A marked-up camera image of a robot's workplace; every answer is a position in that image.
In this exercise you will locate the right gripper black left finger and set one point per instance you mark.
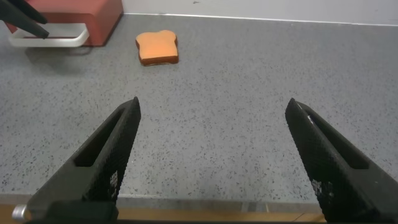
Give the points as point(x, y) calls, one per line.
point(93, 174)

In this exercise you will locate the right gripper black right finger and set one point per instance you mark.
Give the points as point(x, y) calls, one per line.
point(339, 180)

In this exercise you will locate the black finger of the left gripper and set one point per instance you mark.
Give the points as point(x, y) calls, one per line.
point(29, 11)
point(18, 20)

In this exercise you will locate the toy bread slice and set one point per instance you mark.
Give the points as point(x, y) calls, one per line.
point(158, 47)

